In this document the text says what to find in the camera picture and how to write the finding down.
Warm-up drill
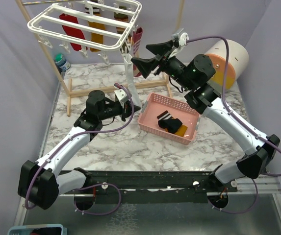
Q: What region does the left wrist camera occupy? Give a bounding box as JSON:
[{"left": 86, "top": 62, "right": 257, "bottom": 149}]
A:
[{"left": 114, "top": 83, "right": 129, "bottom": 103}]

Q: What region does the pink plastic basket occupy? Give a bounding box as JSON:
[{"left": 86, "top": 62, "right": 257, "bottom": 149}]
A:
[{"left": 138, "top": 93, "right": 200, "bottom": 145}]

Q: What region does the maroon beige purple-striped sock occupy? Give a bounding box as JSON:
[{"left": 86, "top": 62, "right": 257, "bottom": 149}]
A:
[{"left": 133, "top": 27, "right": 143, "bottom": 77}]

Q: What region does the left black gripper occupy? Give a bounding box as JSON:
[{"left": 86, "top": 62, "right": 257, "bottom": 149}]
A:
[{"left": 99, "top": 99, "right": 141, "bottom": 121}]

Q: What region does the wooden clothes rack frame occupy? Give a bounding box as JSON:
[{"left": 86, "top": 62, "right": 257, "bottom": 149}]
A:
[{"left": 15, "top": 0, "right": 173, "bottom": 117}]

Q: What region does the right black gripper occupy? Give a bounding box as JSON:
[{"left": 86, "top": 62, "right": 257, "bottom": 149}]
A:
[{"left": 131, "top": 40, "right": 194, "bottom": 91}]

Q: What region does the white sock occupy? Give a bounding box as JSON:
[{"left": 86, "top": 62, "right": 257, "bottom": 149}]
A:
[{"left": 123, "top": 53, "right": 142, "bottom": 107}]

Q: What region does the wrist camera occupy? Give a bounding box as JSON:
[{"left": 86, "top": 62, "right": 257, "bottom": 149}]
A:
[
  {"left": 171, "top": 28, "right": 189, "bottom": 48},
  {"left": 114, "top": 83, "right": 129, "bottom": 103}
]

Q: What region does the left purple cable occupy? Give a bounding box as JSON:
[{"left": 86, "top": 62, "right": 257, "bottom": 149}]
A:
[{"left": 24, "top": 82, "right": 135, "bottom": 216}]

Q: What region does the white plastic clip hanger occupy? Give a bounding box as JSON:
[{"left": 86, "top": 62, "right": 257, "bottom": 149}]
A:
[{"left": 27, "top": 0, "right": 142, "bottom": 63}]

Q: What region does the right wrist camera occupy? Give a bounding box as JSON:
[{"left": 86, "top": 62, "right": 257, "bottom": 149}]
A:
[{"left": 171, "top": 28, "right": 189, "bottom": 48}]

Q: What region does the teal lidded jar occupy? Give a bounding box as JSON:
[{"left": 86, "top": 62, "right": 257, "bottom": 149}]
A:
[{"left": 54, "top": 53, "right": 71, "bottom": 71}]

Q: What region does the black sock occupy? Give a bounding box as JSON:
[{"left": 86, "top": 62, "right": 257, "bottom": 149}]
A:
[{"left": 158, "top": 118, "right": 182, "bottom": 134}]

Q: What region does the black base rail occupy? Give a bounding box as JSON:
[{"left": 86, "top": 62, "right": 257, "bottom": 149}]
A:
[{"left": 66, "top": 171, "right": 237, "bottom": 204}]

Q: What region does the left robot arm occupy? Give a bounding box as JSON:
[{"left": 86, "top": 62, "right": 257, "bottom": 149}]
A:
[{"left": 18, "top": 88, "right": 141, "bottom": 210}]

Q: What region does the white round drawer cabinet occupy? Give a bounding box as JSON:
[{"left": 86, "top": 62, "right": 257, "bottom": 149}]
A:
[{"left": 205, "top": 40, "right": 249, "bottom": 92}]

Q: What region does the red patterned sock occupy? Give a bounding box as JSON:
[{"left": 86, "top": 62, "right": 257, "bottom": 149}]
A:
[{"left": 59, "top": 13, "right": 85, "bottom": 51}]

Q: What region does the mustard striped-cuff sock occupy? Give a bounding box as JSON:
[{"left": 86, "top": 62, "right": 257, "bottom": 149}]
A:
[{"left": 157, "top": 111, "right": 188, "bottom": 137}]

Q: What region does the olive striped sock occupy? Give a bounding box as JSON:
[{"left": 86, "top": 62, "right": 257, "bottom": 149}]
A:
[{"left": 114, "top": 12, "right": 129, "bottom": 34}]

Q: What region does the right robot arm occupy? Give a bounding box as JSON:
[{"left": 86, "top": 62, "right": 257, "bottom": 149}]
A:
[{"left": 131, "top": 41, "right": 280, "bottom": 191}]

